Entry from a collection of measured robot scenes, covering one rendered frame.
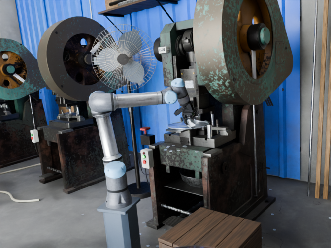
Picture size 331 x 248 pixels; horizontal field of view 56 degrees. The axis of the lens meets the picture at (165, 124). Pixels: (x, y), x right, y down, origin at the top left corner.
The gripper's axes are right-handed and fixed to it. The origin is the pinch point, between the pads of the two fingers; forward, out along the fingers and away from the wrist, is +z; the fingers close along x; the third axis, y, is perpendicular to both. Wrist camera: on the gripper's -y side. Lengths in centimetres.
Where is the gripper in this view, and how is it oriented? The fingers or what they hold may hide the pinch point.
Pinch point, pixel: (191, 127)
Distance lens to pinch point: 204.8
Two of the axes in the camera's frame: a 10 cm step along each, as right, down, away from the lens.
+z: 3.4, 8.1, 4.8
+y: 7.8, 0.5, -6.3
